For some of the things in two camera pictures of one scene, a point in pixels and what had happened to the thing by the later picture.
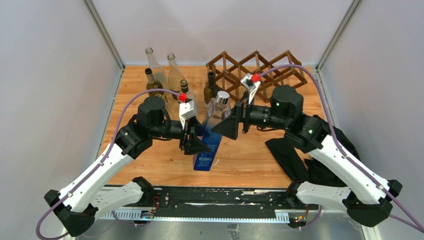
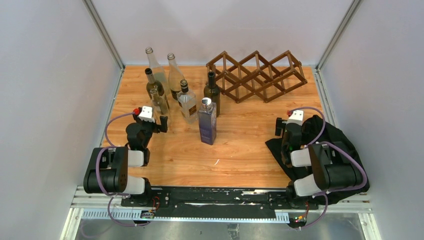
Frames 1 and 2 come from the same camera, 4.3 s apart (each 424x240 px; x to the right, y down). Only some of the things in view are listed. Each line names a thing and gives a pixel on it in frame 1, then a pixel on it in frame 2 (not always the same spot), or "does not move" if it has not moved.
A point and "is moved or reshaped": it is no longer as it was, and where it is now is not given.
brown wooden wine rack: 256,73 does not move
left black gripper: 193,144 → 157,128
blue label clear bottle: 217,108 is moved or reshaped
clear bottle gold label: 184,94 does not move
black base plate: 223,202 does not move
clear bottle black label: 175,76 does not move
